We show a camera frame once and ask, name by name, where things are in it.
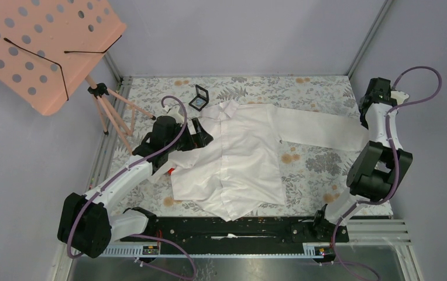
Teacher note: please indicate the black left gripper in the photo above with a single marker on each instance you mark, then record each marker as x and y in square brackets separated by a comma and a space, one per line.
[203, 137]

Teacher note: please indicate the white shirt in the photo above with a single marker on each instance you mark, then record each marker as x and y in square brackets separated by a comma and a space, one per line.
[239, 170]

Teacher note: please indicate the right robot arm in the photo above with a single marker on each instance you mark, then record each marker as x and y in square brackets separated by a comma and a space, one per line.
[379, 168]

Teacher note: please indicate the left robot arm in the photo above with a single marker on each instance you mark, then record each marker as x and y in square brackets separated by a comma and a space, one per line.
[87, 225]

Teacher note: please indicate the black brooch box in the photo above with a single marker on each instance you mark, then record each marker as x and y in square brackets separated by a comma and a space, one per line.
[201, 93]

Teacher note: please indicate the floral patterned table mat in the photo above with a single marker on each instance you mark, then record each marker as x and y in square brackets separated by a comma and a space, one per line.
[311, 176]

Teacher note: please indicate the pink music stand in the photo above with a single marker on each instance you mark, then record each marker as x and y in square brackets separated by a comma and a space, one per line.
[48, 48]

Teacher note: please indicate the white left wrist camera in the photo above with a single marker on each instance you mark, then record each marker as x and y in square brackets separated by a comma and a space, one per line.
[177, 113]

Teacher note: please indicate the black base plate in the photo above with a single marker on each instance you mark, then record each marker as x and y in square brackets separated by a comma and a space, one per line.
[244, 236]

